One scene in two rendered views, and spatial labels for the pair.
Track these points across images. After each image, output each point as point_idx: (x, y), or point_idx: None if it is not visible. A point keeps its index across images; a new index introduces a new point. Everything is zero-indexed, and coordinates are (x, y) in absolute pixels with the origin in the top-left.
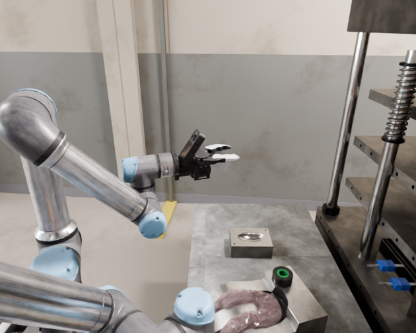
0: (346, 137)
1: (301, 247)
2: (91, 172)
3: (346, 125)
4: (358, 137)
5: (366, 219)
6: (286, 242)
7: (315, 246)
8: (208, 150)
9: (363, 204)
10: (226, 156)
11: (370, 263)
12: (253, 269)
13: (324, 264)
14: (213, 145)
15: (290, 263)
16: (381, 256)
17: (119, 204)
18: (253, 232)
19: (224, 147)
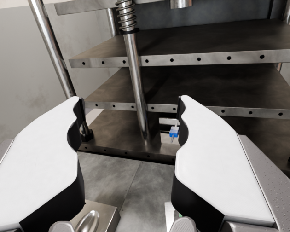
0: (63, 63)
1: (118, 179)
2: None
3: (56, 51)
4: (74, 58)
5: (139, 114)
6: (104, 190)
7: (123, 167)
8: (57, 213)
9: (119, 108)
10: (209, 121)
11: (155, 142)
12: None
13: (148, 171)
14: (15, 144)
15: (136, 200)
16: (165, 130)
17: None
18: (79, 220)
19: (78, 115)
